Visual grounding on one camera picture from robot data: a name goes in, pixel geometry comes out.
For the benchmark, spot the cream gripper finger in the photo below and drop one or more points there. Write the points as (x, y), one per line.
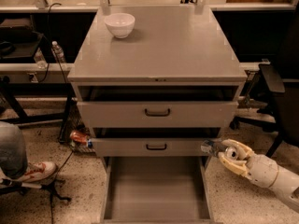
(237, 167)
(236, 151)

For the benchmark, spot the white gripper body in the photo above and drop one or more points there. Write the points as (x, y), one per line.
(261, 168)

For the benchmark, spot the silver redbull can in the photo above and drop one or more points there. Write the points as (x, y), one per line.
(215, 148)

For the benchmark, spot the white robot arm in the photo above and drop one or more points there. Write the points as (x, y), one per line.
(286, 187)

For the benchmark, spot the grey metal drawer cabinet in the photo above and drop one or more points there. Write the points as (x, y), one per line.
(170, 46)

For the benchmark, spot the bottom grey drawer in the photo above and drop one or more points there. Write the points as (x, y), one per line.
(156, 190)

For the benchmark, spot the grey drawer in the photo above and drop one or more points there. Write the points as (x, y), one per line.
(150, 142)
(156, 190)
(156, 107)

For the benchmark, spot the middle grey drawer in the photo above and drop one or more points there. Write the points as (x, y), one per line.
(150, 142)

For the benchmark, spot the top grey drawer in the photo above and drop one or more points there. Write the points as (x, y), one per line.
(156, 107)

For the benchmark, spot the black office chair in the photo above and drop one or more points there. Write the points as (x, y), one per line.
(281, 77)

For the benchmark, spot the orange plastic bottle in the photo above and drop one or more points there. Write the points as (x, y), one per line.
(81, 138)

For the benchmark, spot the white ceramic bowl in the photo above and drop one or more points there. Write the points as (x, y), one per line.
(120, 24)

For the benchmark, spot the white and red sneaker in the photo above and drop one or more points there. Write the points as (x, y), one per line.
(38, 171)

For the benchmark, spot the clear water bottle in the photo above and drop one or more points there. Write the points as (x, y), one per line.
(58, 52)
(40, 59)

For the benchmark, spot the blue jeans leg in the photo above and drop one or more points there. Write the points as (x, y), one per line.
(13, 159)

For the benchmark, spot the black chair base left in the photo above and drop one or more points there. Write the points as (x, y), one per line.
(22, 187)

